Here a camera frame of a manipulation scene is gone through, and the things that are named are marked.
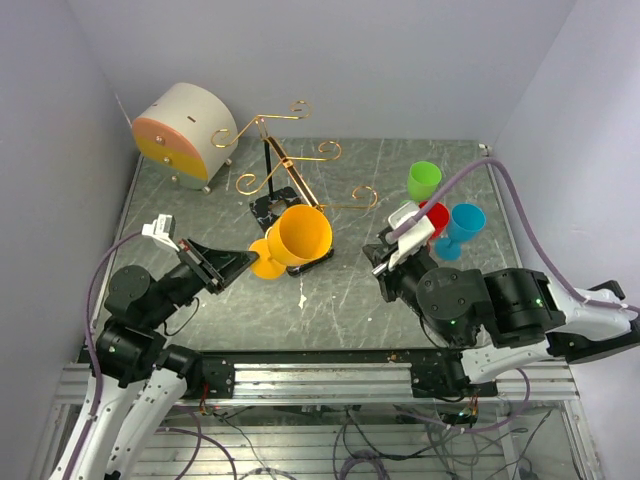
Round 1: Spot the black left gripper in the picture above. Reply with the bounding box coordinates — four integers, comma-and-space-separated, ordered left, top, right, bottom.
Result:
143, 234, 257, 327

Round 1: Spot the red plastic wine glass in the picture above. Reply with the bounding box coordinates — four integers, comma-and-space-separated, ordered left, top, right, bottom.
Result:
426, 202, 450, 241

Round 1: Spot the blue plastic wine glass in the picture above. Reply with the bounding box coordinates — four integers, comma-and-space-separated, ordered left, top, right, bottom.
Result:
434, 203, 486, 261

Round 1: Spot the orange plastic wine glass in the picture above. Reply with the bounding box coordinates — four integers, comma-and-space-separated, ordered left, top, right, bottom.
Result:
249, 205, 333, 280

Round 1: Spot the green plastic wine glass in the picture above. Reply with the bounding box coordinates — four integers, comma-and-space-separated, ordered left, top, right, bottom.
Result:
400, 161, 442, 220

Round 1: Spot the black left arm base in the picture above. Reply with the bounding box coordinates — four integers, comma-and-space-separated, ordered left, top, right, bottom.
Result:
164, 345, 235, 400

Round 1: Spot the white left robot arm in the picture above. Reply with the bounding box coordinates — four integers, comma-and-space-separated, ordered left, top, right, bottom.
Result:
51, 239, 259, 479

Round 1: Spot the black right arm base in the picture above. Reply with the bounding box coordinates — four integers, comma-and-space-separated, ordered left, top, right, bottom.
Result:
397, 349, 498, 400

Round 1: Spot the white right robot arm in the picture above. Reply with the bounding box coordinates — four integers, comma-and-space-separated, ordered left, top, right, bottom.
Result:
362, 239, 639, 396

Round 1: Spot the round pastel drawer box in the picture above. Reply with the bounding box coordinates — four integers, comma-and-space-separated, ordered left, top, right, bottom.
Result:
132, 82, 238, 192

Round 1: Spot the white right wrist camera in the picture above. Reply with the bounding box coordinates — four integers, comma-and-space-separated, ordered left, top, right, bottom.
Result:
372, 201, 435, 277

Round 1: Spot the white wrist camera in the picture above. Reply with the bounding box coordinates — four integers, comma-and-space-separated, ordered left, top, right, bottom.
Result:
141, 214, 179, 252
372, 201, 435, 277

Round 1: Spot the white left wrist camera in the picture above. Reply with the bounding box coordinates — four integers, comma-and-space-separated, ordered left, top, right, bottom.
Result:
141, 214, 179, 252

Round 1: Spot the gold wire glass rack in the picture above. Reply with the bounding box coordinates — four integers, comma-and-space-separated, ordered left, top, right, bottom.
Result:
210, 100, 379, 276

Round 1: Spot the aluminium frame rail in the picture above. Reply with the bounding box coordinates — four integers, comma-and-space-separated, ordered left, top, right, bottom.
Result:
53, 361, 580, 406

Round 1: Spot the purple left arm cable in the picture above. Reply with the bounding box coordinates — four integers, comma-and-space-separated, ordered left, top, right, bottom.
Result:
59, 229, 146, 476

